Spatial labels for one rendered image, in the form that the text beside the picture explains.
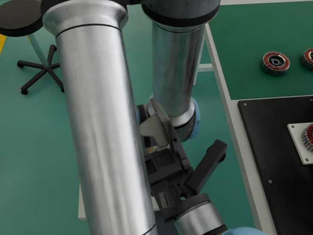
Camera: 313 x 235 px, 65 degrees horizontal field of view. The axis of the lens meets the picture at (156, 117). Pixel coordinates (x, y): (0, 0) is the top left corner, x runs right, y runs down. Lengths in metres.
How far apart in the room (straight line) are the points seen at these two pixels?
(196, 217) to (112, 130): 0.22
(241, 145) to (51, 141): 1.33
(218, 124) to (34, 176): 1.29
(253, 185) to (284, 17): 0.91
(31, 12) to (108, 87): 1.65
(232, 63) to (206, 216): 0.84
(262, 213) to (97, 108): 0.71
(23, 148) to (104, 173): 1.69
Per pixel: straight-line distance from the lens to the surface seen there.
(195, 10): 0.35
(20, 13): 1.91
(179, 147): 0.44
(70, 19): 0.28
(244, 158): 0.92
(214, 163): 0.46
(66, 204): 1.67
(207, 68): 1.89
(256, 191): 0.89
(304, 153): 0.97
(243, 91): 1.07
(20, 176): 1.85
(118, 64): 0.27
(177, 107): 0.53
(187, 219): 0.42
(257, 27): 1.38
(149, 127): 0.45
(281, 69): 1.16
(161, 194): 0.44
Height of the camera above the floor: 1.55
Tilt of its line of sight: 58 degrees down
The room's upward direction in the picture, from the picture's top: straight up
